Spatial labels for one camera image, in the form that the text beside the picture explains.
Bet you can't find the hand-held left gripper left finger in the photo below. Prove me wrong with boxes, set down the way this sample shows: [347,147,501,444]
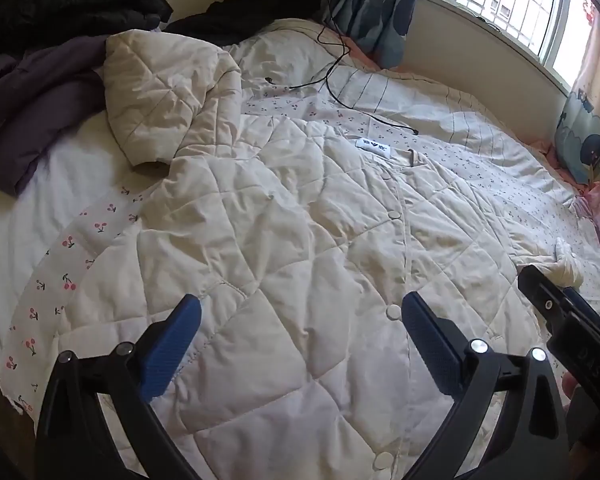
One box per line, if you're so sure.
[34,294,203,480]

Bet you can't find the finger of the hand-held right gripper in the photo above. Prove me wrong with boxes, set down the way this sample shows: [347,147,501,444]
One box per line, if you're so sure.
[517,265,588,333]

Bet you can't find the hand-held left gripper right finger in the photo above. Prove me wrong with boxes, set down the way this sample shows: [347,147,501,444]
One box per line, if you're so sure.
[401,291,571,480]

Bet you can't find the cream quilted comforter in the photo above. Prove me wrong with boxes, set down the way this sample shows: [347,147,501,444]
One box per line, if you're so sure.
[55,30,586,480]

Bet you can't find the black and purple clothes pile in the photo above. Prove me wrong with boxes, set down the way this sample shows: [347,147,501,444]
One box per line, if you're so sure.
[0,0,173,68]

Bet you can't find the person's right hand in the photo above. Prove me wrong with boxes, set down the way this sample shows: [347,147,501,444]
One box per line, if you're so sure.
[561,371,583,403]

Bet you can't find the cherry-print duvet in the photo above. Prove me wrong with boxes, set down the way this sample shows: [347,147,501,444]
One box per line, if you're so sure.
[0,17,600,461]

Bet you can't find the pink and blue printed curtain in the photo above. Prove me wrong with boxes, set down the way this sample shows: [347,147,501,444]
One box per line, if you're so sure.
[552,0,600,186]

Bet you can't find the purple garment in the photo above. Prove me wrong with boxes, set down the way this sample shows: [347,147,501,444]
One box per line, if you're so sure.
[0,35,113,198]

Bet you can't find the window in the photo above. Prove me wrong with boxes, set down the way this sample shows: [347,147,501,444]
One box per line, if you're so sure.
[442,0,600,76]

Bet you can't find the black cloth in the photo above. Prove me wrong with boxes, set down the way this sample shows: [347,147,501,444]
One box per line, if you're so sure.
[162,0,338,48]

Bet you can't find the black cable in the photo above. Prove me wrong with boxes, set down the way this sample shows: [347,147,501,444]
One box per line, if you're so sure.
[265,0,346,91]
[317,0,420,136]

